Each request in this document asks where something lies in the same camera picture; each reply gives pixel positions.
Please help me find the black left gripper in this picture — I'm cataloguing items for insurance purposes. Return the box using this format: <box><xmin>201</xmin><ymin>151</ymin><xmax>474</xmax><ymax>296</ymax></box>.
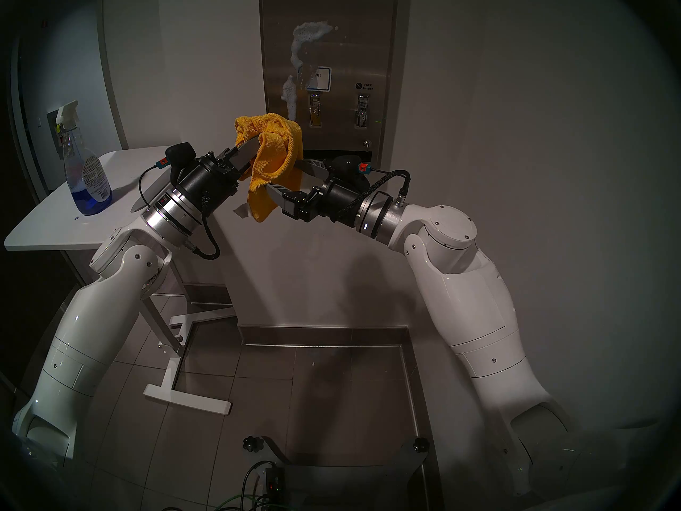
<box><xmin>171</xmin><ymin>138</ymin><xmax>264</xmax><ymax>219</ymax></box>

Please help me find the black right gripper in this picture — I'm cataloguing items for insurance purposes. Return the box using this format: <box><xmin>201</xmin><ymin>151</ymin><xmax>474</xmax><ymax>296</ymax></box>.
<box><xmin>263</xmin><ymin>156</ymin><xmax>369</xmax><ymax>227</ymax></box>

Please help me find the yellow microfibre cloth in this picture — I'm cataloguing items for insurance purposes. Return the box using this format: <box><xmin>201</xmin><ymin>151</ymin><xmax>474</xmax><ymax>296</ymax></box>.
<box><xmin>233</xmin><ymin>113</ymin><xmax>305</xmax><ymax>223</ymax></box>

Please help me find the long white foam streak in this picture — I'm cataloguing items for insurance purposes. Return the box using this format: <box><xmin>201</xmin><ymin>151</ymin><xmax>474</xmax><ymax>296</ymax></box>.
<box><xmin>280</xmin><ymin>75</ymin><xmax>298</xmax><ymax>119</ymax></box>

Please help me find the curved white foam smear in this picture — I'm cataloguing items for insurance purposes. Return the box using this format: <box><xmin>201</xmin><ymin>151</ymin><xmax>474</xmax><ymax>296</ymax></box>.
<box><xmin>292</xmin><ymin>21</ymin><xmax>336</xmax><ymax>69</ymax></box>

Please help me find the spray bottle with blue liquid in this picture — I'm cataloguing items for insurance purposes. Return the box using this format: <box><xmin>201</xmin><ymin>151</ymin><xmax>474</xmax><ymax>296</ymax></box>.
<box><xmin>56</xmin><ymin>101</ymin><xmax>112</xmax><ymax>216</ymax></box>

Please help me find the white side table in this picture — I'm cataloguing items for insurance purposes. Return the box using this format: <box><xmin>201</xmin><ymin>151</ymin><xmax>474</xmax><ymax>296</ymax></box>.
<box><xmin>4</xmin><ymin>145</ymin><xmax>237</xmax><ymax>416</ymax></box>

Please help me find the black power box red light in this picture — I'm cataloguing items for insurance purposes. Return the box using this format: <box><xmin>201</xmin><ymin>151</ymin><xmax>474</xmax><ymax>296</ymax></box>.
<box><xmin>264</xmin><ymin>465</ymin><xmax>288</xmax><ymax>497</ymax></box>

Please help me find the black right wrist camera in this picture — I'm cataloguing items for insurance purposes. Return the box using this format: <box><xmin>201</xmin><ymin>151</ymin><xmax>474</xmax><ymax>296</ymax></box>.
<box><xmin>325</xmin><ymin>153</ymin><xmax>373</xmax><ymax>183</ymax></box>

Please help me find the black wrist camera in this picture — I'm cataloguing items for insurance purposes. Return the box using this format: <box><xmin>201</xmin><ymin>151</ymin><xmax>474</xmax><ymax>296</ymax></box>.
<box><xmin>325</xmin><ymin>153</ymin><xmax>373</xmax><ymax>183</ymax></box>
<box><xmin>159</xmin><ymin>142</ymin><xmax>196</xmax><ymax>171</ymax></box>

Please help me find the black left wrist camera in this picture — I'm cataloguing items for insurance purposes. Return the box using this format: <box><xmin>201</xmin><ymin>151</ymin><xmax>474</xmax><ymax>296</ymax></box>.
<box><xmin>159</xmin><ymin>142</ymin><xmax>196</xmax><ymax>171</ymax></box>

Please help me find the braided black right arm cable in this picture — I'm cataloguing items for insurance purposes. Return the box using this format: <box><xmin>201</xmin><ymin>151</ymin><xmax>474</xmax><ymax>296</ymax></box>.
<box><xmin>343</xmin><ymin>172</ymin><xmax>389</xmax><ymax>215</ymax></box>

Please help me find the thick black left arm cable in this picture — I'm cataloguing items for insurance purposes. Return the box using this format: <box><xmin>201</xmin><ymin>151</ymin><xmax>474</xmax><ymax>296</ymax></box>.
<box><xmin>184</xmin><ymin>209</ymin><xmax>221</xmax><ymax>260</ymax></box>

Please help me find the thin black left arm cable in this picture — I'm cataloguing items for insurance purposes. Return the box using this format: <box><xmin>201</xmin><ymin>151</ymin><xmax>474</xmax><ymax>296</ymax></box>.
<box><xmin>139</xmin><ymin>164</ymin><xmax>165</xmax><ymax>212</ymax></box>

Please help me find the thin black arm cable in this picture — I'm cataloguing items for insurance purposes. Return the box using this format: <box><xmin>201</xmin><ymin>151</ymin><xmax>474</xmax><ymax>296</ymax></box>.
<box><xmin>370</xmin><ymin>167</ymin><xmax>411</xmax><ymax>207</ymax></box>
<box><xmin>139</xmin><ymin>164</ymin><xmax>165</xmax><ymax>212</ymax></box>

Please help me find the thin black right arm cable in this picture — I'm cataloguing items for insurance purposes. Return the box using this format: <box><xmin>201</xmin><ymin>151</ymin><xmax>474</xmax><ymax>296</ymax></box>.
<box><xmin>370</xmin><ymin>167</ymin><xmax>411</xmax><ymax>207</ymax></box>

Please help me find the stainless steel wall dispenser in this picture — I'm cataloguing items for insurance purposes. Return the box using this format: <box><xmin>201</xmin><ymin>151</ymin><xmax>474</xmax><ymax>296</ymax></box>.
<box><xmin>259</xmin><ymin>0</ymin><xmax>400</xmax><ymax>170</ymax></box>

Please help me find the black base cable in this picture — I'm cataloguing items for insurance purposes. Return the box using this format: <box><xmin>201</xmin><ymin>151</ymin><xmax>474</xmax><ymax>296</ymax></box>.
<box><xmin>242</xmin><ymin>460</ymin><xmax>277</xmax><ymax>511</ymax></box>

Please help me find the green base cable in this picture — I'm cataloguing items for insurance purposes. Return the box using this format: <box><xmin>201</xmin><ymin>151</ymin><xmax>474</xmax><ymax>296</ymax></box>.
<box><xmin>213</xmin><ymin>491</ymin><xmax>267</xmax><ymax>511</ymax></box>

